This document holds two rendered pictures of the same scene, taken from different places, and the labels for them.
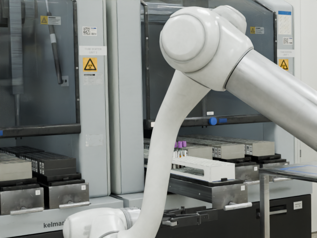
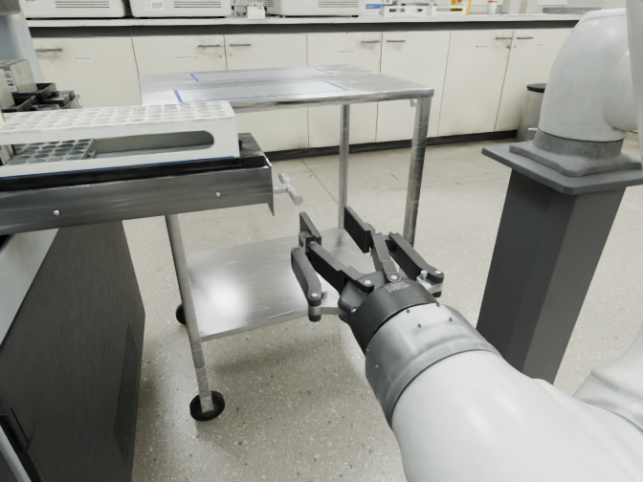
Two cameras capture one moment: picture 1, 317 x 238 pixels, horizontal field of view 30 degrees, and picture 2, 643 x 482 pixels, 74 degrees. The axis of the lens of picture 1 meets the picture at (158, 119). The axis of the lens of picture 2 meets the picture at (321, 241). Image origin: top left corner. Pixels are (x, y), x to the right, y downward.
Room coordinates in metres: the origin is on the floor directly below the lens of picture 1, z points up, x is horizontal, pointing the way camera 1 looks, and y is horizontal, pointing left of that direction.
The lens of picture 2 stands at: (1.60, 0.32, 0.98)
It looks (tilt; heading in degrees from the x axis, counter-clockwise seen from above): 29 degrees down; 283
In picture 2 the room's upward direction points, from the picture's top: straight up
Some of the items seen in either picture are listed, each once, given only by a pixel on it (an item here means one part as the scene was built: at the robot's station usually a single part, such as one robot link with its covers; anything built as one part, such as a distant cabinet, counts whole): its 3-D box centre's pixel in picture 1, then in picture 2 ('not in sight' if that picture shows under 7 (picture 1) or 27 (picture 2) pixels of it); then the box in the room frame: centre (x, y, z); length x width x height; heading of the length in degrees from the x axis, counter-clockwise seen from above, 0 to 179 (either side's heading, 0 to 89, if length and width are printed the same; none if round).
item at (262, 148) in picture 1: (262, 149); (19, 78); (2.37, -0.42, 0.85); 0.12 x 0.02 x 0.06; 119
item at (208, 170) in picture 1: (196, 169); (111, 141); (1.96, -0.12, 0.83); 0.30 x 0.10 x 0.06; 30
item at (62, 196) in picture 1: (37, 180); not in sight; (2.15, 0.45, 0.78); 0.73 x 0.14 x 0.09; 30
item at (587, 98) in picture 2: not in sight; (603, 73); (1.27, -0.62, 0.87); 0.18 x 0.16 x 0.22; 160
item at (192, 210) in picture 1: (195, 212); (309, 234); (1.71, -0.10, 0.75); 0.07 x 0.01 x 0.03; 119
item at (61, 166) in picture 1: (59, 168); not in sight; (1.95, 0.33, 0.85); 0.12 x 0.02 x 0.06; 120
